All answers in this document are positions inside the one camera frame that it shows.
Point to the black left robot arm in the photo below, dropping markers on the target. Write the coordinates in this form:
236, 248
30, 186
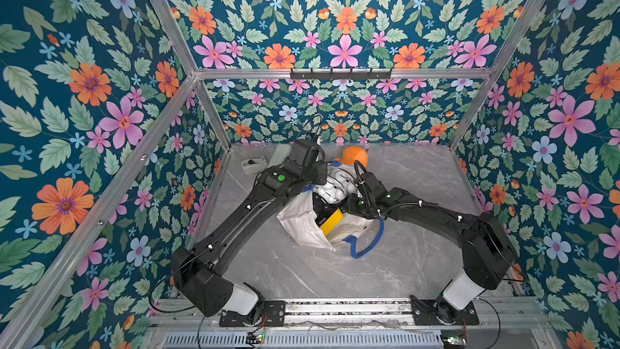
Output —
198, 272

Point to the small white grey device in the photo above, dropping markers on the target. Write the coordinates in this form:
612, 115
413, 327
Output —
252, 166

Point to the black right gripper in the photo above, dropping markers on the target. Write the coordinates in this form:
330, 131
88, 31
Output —
356, 203

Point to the black hook rail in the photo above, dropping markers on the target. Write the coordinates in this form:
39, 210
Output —
340, 74

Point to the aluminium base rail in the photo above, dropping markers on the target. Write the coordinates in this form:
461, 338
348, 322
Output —
401, 313

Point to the white canvas tote bag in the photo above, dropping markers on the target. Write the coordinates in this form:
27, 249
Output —
360, 235

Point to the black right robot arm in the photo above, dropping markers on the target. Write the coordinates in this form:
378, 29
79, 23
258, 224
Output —
487, 252

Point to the orange plush whale toy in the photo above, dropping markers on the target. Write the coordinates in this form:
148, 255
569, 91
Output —
353, 154

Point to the mint green glasses case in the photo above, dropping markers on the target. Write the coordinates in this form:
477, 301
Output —
280, 155

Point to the black yellow square clock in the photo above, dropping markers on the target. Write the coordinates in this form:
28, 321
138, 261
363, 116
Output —
327, 216

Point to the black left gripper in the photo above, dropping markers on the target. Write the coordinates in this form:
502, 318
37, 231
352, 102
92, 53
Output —
320, 166

